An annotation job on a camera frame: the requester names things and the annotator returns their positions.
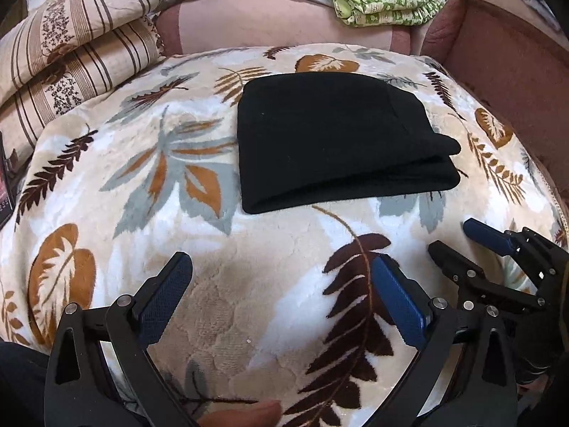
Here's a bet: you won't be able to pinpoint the striped beige folded quilt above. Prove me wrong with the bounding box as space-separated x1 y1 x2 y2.
0 0 169 161

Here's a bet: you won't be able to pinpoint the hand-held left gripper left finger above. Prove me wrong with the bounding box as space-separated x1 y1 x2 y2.
43 251 195 427

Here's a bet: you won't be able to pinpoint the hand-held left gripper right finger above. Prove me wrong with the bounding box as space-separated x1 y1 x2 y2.
371 253 519 427

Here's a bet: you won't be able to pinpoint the black pants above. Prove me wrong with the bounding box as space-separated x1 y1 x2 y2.
236 72 462 215

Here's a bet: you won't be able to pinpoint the dark flat book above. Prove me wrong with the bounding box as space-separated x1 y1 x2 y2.
0 131 21 228

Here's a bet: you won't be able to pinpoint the person's dark clothing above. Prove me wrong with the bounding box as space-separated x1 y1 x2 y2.
0 342 50 427

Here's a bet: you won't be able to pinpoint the person's bare leg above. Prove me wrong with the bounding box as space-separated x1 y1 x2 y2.
197 399 282 427

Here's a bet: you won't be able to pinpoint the pink sofa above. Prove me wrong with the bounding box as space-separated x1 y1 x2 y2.
155 0 569 196

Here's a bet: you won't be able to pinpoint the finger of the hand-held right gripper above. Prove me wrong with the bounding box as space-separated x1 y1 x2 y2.
427 239 548 317
462 218 569 279

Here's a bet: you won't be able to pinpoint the leaf print plush blanket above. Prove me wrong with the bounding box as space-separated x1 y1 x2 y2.
0 42 569 427

